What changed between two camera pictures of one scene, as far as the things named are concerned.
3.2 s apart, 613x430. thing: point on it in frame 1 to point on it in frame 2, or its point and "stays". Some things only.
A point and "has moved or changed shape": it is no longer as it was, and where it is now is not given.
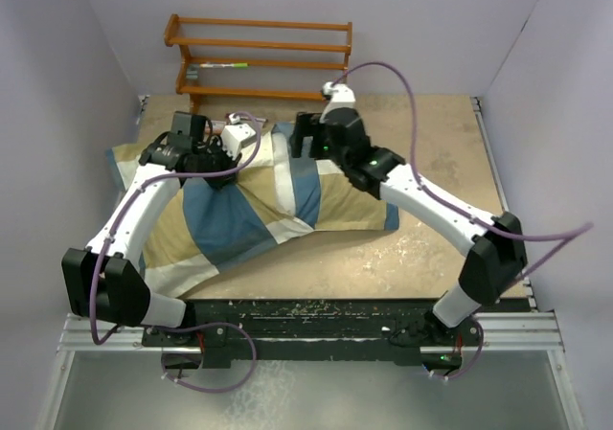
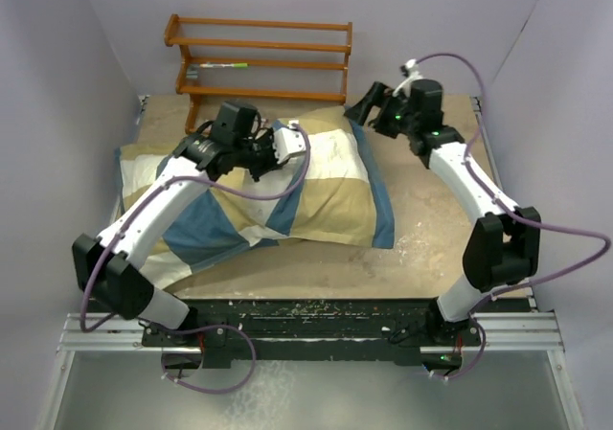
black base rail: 280,331 stays
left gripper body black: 215,158 to 258,155
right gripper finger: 306,124 to 361,110
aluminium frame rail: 513,332 stays
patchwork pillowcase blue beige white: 192,230 has moved or changed shape
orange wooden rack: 194,92 stays
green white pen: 234,65 stays
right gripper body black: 326,150 to 394,117
